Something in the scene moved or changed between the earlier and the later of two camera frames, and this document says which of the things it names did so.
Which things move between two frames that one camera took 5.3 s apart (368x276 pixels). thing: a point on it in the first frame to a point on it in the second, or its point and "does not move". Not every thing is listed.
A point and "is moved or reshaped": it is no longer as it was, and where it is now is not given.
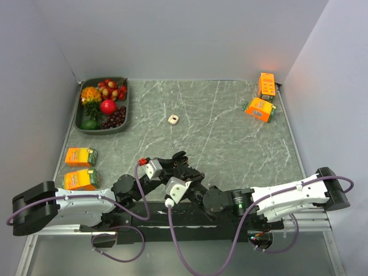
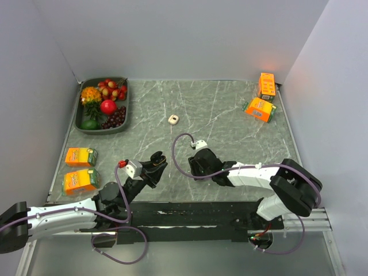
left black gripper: x=168 y=165 to x=152 y=173
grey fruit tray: x=81 y=115 does not move
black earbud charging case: x=179 y=156 is moved or reshaped
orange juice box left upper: x=81 y=157 does not move
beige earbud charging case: x=173 y=119 does not move
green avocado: x=90 y=125 does not move
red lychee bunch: x=110 y=90 does not move
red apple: x=108 y=107 does not move
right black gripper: x=191 y=175 to x=194 y=165
